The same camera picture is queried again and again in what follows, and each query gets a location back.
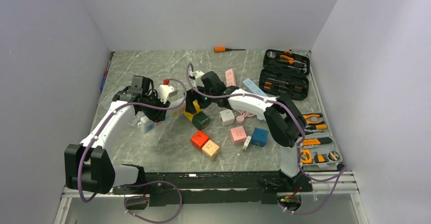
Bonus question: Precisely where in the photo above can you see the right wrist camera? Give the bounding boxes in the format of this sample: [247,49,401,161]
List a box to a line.
[189,71,205,87]

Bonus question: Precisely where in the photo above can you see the orange utility knife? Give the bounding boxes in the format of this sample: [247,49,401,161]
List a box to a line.
[302,137,333,147]

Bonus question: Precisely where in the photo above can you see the black tool case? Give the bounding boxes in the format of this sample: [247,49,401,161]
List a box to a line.
[258,49,311,101]

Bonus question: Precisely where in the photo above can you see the blue cube socket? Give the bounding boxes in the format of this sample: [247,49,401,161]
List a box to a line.
[250,127,268,147]

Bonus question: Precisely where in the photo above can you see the grey tool case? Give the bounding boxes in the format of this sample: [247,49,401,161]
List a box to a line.
[300,112,343,172]

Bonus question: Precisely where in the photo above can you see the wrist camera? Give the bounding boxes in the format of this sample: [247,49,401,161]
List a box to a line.
[189,71,205,87]
[157,79,177,104]

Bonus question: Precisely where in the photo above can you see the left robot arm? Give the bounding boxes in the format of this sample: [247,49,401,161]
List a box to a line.
[64,75,177,194]

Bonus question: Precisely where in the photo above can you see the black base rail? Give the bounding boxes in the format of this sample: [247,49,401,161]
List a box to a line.
[112,171,313,207]

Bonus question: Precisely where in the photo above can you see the orange pliers in grey case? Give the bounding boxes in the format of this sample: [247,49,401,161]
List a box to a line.
[303,113,325,125]

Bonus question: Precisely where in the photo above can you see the beige cube socket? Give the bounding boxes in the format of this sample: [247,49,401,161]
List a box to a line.
[202,140,221,160]

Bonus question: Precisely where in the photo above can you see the light blue power strip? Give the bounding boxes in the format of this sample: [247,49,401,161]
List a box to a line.
[242,78,267,97]

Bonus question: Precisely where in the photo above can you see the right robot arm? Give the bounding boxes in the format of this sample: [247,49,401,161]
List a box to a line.
[186,68,306,191]

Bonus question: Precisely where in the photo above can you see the hex key set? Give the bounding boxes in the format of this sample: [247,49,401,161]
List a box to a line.
[314,153,329,163]

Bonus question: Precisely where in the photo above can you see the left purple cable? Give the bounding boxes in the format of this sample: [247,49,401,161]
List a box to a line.
[77,78,188,224]

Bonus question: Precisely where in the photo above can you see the yellow cube socket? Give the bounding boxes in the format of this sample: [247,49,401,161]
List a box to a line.
[183,101,204,121]

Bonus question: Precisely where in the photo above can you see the white cube socket small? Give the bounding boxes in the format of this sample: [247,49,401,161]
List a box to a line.
[242,136,252,152]

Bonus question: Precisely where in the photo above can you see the clear plastic parts box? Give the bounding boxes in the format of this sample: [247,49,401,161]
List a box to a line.
[101,86,125,110]

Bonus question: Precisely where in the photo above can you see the pink cube socket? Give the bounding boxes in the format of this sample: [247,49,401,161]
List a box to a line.
[229,126,247,145]

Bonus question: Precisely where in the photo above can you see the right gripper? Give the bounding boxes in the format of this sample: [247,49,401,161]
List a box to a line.
[184,84,216,114]

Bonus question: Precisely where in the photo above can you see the red cube socket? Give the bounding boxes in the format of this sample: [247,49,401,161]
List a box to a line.
[191,131,209,151]

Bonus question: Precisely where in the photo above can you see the pink power strip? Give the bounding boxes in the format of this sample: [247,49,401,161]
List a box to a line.
[225,69,237,87]

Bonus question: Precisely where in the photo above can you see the orange tape measure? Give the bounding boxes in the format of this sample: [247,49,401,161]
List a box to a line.
[300,149,313,164]

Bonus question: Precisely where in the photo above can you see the dark green cube socket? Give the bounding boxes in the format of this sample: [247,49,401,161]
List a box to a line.
[192,112,210,130]

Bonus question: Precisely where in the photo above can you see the white long power strip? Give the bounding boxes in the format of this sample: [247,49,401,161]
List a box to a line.
[137,105,185,134]

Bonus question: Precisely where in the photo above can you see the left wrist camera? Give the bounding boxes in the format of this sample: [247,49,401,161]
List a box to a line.
[157,79,177,104]

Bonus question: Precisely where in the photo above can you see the pink cable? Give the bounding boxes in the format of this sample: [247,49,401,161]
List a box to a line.
[235,109,257,125]

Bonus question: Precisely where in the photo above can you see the red blue pen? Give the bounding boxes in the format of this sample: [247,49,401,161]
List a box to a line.
[100,64,110,91]

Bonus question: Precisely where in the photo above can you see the orange handled screwdriver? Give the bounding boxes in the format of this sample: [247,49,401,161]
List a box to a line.
[213,47,245,53]

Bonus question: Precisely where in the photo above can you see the orange pliers in black case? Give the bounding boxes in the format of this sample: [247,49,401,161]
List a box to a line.
[279,55,294,65]

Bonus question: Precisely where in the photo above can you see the white cube socket top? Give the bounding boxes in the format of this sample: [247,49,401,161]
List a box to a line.
[219,109,235,126]

